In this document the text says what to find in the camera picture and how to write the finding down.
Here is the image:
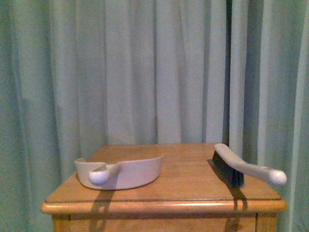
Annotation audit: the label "beige plastic dustpan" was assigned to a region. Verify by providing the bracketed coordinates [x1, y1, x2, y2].
[74, 156, 163, 190]

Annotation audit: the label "beige hand brush black bristles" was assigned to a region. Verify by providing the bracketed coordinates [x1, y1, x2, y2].
[212, 144, 287, 189]

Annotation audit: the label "wooden nightstand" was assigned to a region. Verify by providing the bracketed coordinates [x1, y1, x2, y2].
[41, 143, 286, 232]

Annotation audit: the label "pale green curtain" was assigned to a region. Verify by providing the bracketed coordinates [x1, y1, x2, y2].
[0, 0, 309, 232]

